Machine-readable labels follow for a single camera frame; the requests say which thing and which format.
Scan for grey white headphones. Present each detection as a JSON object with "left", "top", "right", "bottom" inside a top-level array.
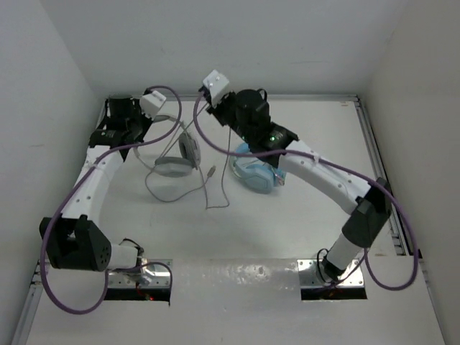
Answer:
[{"left": 133, "top": 114, "right": 202, "bottom": 179}]

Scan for grey headphone cable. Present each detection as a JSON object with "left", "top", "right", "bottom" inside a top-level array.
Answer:
[{"left": 144, "top": 103, "right": 231, "bottom": 211}]

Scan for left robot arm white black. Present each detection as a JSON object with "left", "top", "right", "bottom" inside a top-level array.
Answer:
[{"left": 46, "top": 98, "right": 152, "bottom": 272}]

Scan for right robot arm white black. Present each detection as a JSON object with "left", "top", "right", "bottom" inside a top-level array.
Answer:
[{"left": 201, "top": 89, "right": 391, "bottom": 282}]

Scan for light blue headphones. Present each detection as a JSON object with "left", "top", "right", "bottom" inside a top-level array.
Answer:
[{"left": 229, "top": 156, "right": 286, "bottom": 194}]

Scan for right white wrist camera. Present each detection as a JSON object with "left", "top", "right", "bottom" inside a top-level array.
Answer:
[{"left": 201, "top": 70, "right": 231, "bottom": 107}]

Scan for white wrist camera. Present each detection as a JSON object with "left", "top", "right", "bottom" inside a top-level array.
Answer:
[
  {"left": 139, "top": 91, "right": 166, "bottom": 119},
  {"left": 201, "top": 70, "right": 231, "bottom": 107}
]

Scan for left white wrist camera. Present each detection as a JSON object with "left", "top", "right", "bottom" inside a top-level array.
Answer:
[{"left": 139, "top": 91, "right": 166, "bottom": 119}]

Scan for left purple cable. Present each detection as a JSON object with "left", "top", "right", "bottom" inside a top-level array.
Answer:
[{"left": 39, "top": 85, "right": 183, "bottom": 316}]

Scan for purple cable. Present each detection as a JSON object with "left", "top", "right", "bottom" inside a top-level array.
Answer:
[
  {"left": 193, "top": 91, "right": 420, "bottom": 290},
  {"left": 39, "top": 85, "right": 183, "bottom": 316}
]

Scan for aluminium table frame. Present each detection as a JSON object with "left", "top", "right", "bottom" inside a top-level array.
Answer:
[{"left": 28, "top": 89, "right": 423, "bottom": 344}]

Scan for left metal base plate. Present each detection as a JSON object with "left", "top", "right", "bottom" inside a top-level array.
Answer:
[{"left": 108, "top": 259, "right": 173, "bottom": 289}]

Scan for metal base plate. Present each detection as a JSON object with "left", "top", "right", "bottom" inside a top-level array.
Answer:
[
  {"left": 108, "top": 259, "right": 173, "bottom": 289},
  {"left": 298, "top": 259, "right": 364, "bottom": 289}
]

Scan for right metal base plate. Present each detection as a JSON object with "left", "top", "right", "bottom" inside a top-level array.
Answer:
[{"left": 298, "top": 259, "right": 364, "bottom": 289}]

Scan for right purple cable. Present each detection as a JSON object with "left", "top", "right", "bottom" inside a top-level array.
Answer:
[{"left": 193, "top": 91, "right": 420, "bottom": 290}]

